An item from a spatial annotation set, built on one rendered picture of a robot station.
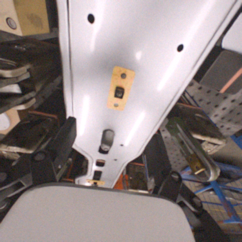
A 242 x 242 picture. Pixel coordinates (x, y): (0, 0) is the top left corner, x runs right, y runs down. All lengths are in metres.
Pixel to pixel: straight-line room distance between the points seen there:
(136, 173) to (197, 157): 0.35
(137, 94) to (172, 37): 0.10
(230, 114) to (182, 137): 0.60
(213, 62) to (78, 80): 0.24
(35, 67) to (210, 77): 0.30
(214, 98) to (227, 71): 0.43
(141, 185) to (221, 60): 0.47
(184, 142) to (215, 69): 0.14
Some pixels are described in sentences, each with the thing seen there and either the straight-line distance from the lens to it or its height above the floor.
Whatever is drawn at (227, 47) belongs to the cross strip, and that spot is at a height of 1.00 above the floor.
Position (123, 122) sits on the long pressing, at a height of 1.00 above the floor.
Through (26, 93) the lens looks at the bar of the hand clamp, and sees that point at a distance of 0.21.
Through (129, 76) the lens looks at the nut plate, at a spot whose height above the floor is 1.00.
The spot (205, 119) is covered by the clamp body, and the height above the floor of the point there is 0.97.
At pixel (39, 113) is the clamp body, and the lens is 0.39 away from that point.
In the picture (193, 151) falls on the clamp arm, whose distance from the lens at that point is 0.25.
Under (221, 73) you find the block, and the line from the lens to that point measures 0.29.
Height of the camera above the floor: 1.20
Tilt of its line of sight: 49 degrees down
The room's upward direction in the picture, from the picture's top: 177 degrees counter-clockwise
